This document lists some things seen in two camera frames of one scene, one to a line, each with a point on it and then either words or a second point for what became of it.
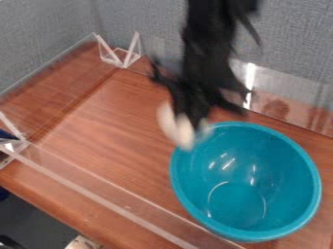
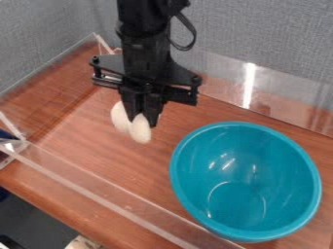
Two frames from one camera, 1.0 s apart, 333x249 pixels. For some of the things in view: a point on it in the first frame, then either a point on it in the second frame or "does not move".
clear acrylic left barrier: [79, 55] does not move
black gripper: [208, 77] → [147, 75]
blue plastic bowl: [246, 183] does not move
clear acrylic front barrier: [58, 207] does not move
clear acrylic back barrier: [284, 96] does not move
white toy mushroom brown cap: [177, 128] → [138, 128]
